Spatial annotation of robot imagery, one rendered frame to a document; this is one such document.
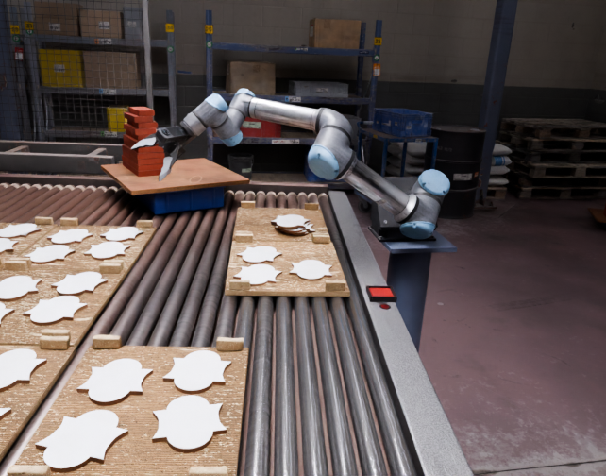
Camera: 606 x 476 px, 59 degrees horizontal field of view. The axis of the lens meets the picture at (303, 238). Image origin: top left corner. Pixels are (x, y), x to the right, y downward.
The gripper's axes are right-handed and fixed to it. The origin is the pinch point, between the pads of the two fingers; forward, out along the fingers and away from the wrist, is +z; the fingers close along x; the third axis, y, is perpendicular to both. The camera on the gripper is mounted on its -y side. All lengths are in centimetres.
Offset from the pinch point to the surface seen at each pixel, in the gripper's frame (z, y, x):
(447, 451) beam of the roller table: -16, -82, -107
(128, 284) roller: 22.6, -27.7, -34.5
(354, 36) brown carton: -218, 372, 101
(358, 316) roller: -20, -38, -83
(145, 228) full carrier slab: 15.7, 12.5, -13.3
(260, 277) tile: -7, -24, -58
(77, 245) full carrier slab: 32.7, -6.7, -8.3
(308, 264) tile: -20, -13, -64
